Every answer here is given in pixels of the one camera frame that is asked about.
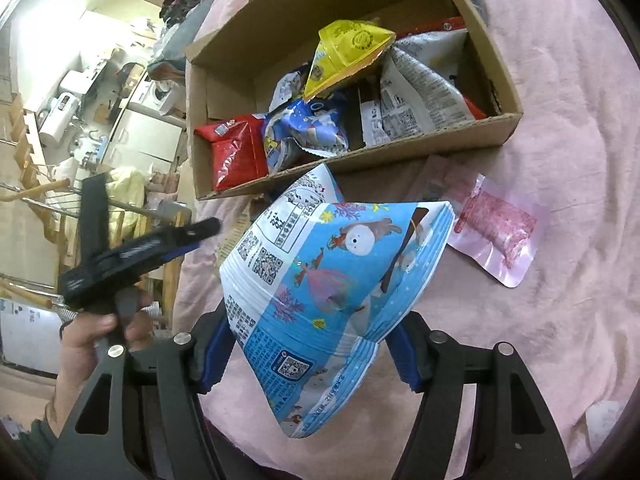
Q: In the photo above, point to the white and red snack packet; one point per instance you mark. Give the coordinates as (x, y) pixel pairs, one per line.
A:
(415, 95)

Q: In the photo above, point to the small white snack packet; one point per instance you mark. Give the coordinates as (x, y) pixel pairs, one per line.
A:
(290, 85)

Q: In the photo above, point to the cardboard box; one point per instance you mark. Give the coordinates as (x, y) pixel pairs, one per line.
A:
(225, 85)

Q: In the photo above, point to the pile of clothes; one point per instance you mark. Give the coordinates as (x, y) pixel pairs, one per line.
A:
(185, 5)

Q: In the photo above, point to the white water heater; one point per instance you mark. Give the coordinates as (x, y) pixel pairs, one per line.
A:
(57, 115)

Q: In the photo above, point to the pale pink snack packet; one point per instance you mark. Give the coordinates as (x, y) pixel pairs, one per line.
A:
(430, 180)

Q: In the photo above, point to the white kitchen cabinet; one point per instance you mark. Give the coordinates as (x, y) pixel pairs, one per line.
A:
(140, 135)

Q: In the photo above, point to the person's left forearm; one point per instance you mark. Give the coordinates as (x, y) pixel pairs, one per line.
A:
(60, 405)

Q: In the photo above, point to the dark blue snack packet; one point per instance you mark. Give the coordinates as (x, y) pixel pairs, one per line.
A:
(305, 130)

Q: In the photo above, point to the wooden rack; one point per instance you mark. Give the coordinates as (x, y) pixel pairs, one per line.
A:
(170, 277)

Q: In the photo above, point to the light blue snack packet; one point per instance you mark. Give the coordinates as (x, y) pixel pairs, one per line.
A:
(340, 270)

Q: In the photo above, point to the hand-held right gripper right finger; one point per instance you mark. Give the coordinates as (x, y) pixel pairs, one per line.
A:
(405, 360)

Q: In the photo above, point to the white fluffy object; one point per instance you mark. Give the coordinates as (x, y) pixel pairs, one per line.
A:
(605, 425)

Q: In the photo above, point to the yellow duvet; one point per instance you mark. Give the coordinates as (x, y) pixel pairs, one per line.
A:
(127, 185)

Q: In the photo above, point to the white washing machine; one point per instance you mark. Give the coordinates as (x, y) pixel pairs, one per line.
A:
(162, 97)

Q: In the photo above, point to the clear pink snack packet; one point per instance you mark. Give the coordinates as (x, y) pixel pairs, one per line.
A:
(500, 230)

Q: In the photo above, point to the person's left hand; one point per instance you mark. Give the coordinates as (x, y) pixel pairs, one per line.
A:
(85, 335)

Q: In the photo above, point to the pink bed blanket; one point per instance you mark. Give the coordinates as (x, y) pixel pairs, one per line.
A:
(575, 135)

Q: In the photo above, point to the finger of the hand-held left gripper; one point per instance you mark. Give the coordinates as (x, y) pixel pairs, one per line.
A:
(182, 251)
(200, 228)

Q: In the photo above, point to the yellow triangular snack packet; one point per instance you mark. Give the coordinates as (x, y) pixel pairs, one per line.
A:
(345, 50)

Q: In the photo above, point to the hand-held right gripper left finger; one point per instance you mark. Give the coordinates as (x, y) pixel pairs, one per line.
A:
(217, 360)

